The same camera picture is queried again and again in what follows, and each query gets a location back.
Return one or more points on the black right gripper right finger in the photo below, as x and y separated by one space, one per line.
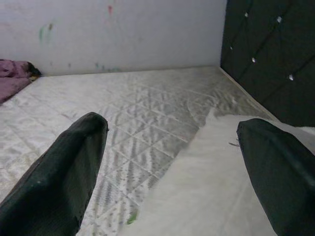
278 177

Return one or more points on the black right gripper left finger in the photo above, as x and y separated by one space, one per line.
54 177

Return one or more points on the purple cartoon print blanket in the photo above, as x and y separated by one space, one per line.
12 78

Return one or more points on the white pillow with lettering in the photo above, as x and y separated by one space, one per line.
197 184

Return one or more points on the white quilted patterned mattress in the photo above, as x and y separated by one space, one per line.
123 98

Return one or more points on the dark tufted studded headboard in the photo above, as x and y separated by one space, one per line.
270 61

